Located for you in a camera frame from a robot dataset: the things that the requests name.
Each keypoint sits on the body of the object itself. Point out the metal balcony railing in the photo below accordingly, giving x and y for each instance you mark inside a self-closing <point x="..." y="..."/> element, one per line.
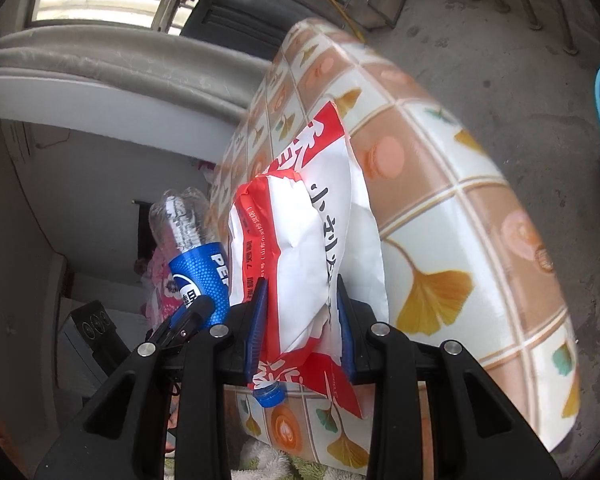
<point x="534" y="15"/>

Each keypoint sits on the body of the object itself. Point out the pink floral blanket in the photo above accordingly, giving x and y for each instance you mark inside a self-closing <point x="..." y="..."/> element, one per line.
<point x="157" y="280"/>

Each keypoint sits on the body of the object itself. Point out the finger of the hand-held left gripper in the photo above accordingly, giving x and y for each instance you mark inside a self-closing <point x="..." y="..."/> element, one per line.
<point x="192" y="315"/>

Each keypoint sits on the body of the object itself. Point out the dark box with round knobs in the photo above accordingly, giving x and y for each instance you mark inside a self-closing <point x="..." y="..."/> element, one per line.
<point x="97" y="325"/>

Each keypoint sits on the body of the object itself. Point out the clear bottle with blue label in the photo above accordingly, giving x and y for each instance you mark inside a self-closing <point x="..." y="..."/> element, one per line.
<point x="200" y="270"/>

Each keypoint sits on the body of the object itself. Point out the green and white fleece cloth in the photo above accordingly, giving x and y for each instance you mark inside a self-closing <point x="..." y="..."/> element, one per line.
<point x="300" y="467"/>

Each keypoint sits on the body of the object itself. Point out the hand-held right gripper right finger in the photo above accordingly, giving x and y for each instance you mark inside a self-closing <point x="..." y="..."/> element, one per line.
<point x="345" y="340"/>

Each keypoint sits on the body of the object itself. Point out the red and white snack bag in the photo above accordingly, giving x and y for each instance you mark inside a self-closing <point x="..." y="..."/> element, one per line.
<point x="300" y="230"/>

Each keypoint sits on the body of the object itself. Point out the patterned tablecloth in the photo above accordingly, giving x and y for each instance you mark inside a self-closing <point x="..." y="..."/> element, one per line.
<point x="430" y="185"/>

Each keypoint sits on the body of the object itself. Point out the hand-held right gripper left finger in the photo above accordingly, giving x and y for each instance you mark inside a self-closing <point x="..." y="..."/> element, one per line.
<point x="257" y="330"/>

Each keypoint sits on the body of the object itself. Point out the yellow broom stick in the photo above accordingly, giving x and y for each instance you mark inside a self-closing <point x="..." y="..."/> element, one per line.
<point x="340" y="10"/>

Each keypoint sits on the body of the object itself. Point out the dark grey cabinet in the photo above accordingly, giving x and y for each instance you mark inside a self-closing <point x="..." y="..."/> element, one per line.
<point x="230" y="25"/>

